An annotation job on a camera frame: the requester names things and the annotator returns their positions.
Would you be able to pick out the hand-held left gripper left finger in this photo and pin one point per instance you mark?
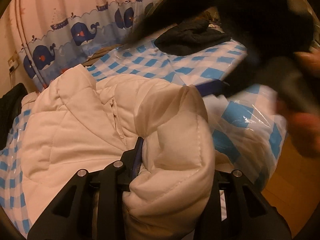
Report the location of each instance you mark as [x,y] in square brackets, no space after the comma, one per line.
[137,160]

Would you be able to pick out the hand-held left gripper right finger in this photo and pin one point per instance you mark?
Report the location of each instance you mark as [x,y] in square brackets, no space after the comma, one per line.
[240,187]

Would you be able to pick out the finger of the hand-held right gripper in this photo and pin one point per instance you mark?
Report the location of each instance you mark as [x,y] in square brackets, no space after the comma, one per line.
[210,87]

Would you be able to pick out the white padded jacket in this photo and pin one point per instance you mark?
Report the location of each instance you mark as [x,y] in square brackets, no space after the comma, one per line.
[87,130]

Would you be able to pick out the person's right hand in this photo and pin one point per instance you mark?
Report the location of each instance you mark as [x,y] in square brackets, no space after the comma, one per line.
[302,130]

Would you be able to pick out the black jacket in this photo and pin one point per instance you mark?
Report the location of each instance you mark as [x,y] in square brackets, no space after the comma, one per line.
[190,37]

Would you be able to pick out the blue checkered plastic tablecloth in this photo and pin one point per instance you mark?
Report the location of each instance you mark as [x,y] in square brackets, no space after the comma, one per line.
[150,65]

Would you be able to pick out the dark cloth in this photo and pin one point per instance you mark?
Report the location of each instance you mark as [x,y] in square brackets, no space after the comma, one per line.
[250,5]

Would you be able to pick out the black cloth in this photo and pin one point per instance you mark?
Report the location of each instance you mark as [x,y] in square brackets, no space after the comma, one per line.
[10,110]

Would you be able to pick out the whale print curtain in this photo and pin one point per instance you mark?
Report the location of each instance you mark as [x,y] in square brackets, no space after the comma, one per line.
[75,5]

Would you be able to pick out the brown wooden frame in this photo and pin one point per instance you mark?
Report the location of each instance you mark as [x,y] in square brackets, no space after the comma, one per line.
[100,56]

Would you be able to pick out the wall socket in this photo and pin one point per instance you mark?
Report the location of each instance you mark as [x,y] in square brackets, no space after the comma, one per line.
[12,63]

